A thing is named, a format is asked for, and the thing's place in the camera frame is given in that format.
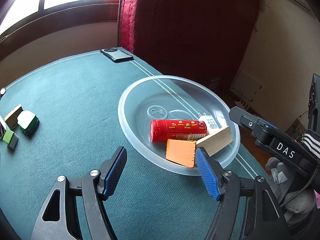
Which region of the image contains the white USB charger plug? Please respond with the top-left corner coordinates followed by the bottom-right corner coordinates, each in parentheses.
top-left (199, 115), bottom-right (220, 135)

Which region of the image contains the long natural wooden block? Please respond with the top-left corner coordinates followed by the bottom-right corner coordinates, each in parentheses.
top-left (196, 126), bottom-right (233, 157)

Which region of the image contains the orange striped triangular block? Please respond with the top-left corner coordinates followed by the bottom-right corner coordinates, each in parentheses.
top-left (165, 139), bottom-right (196, 168)

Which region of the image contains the red Skittles candy can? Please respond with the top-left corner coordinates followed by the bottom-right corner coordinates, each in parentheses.
top-left (150, 119), bottom-right (207, 143)

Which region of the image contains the green tin box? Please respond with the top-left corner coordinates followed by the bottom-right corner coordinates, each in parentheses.
top-left (17, 110), bottom-right (40, 135)

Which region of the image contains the green white mahjong tile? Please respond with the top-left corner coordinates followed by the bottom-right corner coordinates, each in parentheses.
top-left (2, 129), bottom-right (18, 150)

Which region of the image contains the small tan wooden block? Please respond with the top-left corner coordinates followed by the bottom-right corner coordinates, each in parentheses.
top-left (4, 104), bottom-right (23, 129)

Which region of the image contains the white striped triangular block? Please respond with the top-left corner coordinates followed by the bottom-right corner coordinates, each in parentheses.
top-left (0, 116), bottom-right (7, 139)

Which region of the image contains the grey gloved right hand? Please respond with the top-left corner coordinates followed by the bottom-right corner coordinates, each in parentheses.
top-left (265, 157), bottom-right (316, 227)

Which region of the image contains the white wifi router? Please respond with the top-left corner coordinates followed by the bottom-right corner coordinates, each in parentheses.
top-left (230, 70), bottom-right (262, 111)

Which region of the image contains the clear plastic bowl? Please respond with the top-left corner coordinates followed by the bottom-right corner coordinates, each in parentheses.
top-left (118, 75), bottom-right (240, 176)

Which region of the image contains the black smartphone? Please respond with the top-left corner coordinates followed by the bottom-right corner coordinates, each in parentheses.
top-left (100, 48), bottom-right (133, 63)

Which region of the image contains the red quilted curtain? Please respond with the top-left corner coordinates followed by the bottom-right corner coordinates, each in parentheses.
top-left (117, 0), bottom-right (138, 53)

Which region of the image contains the brown wooden window frame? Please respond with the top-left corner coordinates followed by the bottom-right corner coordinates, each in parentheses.
top-left (1, 0), bottom-right (120, 60)

